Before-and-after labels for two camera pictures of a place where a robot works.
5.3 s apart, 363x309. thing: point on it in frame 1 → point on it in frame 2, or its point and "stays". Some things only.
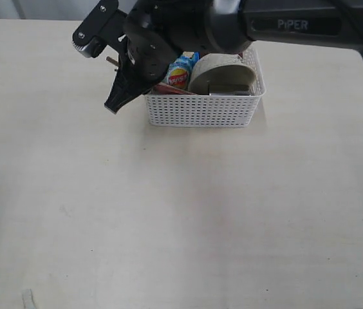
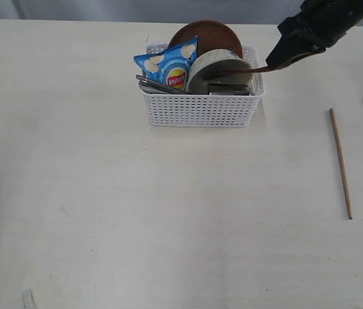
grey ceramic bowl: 221,69 stays
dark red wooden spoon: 165,89 → 230,73
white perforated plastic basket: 208,111 stays
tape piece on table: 28,300 stays
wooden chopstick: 115,62 → 341,163
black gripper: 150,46 → 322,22
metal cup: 228,89 stays
